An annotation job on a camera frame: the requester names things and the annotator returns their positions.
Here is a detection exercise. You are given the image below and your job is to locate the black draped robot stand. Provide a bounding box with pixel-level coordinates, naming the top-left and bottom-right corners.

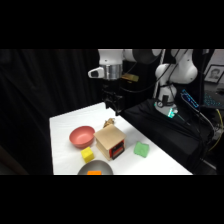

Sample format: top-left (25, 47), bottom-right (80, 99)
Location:
top-left (119, 98), bottom-right (215, 176)

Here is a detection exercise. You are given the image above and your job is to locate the blue lit device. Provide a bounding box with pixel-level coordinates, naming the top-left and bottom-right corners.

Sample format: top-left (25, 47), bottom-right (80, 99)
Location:
top-left (180, 88), bottom-right (201, 110)

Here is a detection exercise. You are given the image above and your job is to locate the grey bowl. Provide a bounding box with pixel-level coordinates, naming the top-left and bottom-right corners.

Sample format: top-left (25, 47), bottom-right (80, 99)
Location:
top-left (77, 159), bottom-right (115, 176)

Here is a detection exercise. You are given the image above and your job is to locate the framed portrait picture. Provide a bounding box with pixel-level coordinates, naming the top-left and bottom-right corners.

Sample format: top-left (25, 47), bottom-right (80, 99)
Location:
top-left (203, 64), bottom-right (224, 85)

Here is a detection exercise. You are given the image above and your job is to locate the green status light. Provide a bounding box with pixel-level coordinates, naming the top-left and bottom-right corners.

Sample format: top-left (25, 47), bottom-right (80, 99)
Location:
top-left (166, 107), bottom-right (178, 120)

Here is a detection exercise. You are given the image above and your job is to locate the yellow cable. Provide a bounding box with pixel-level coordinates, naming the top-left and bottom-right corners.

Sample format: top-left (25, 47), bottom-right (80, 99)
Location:
top-left (209, 107), bottom-right (224, 152)

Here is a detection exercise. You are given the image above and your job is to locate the wooden toy oven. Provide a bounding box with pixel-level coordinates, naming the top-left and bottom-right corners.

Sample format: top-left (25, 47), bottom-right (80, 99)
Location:
top-left (93, 124), bottom-right (128, 161)

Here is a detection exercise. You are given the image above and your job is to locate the black curtain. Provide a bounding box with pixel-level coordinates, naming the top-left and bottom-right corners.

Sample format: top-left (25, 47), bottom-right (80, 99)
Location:
top-left (0, 49), bottom-right (158, 176)

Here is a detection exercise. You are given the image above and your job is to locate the pink bowl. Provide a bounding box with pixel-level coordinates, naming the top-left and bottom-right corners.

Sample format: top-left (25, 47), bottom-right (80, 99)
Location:
top-left (68, 125), bottom-right (96, 149)

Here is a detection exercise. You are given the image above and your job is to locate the small brown wooden toy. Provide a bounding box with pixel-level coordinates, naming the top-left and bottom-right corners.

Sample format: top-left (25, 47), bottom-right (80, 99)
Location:
top-left (102, 118), bottom-right (117, 129)

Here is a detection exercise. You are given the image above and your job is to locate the orange block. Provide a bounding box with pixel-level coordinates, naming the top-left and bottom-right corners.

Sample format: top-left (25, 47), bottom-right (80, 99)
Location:
top-left (86, 170), bottom-right (103, 176)

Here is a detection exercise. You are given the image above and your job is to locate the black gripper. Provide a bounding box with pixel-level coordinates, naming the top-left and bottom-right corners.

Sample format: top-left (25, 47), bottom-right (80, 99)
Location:
top-left (101, 79), bottom-right (124, 117)

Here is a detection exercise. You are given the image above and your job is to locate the backlit keyboard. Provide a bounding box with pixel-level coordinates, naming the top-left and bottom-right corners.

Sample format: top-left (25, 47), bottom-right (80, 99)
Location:
top-left (203, 92), bottom-right (224, 110)

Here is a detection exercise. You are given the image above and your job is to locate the yellow cube block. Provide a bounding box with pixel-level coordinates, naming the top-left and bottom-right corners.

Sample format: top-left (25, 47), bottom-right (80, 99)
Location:
top-left (80, 146), bottom-right (96, 164)

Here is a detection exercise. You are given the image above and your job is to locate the gold wrist camera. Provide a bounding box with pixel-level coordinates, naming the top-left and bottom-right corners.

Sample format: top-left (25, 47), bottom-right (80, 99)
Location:
top-left (121, 73), bottom-right (140, 83)

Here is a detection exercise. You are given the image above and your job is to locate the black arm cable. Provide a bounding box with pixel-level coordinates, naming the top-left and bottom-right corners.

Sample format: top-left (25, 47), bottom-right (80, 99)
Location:
top-left (120, 49), bottom-right (181, 95)

